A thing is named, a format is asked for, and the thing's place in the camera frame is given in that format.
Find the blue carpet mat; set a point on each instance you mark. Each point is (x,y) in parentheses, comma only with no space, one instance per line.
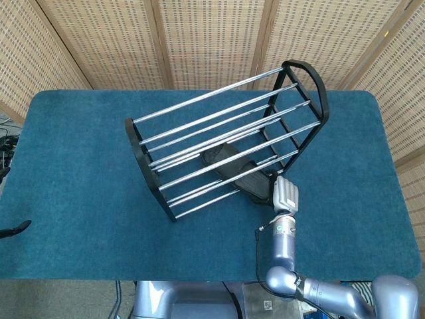
(83,199)

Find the black and chrome shoe rack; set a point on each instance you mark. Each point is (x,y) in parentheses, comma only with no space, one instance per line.
(151,172)

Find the grey pouch with QR label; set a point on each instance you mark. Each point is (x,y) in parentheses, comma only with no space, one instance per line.
(262,304)

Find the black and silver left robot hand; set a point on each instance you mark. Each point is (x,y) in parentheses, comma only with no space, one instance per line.
(13,228)

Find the lavender robot torso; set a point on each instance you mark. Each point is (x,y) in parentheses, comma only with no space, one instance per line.
(186,302)

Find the lavender right robot arm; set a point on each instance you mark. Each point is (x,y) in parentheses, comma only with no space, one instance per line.
(282,246)

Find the woven bamboo folding screen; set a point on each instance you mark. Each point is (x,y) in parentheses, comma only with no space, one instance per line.
(209,40)

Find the black rubber slipper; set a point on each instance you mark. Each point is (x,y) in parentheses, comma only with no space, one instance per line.
(255,186)

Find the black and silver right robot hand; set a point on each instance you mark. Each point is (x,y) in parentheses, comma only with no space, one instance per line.
(285,196)

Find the black and white striped cloth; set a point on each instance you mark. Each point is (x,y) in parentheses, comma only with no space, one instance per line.
(363,290)

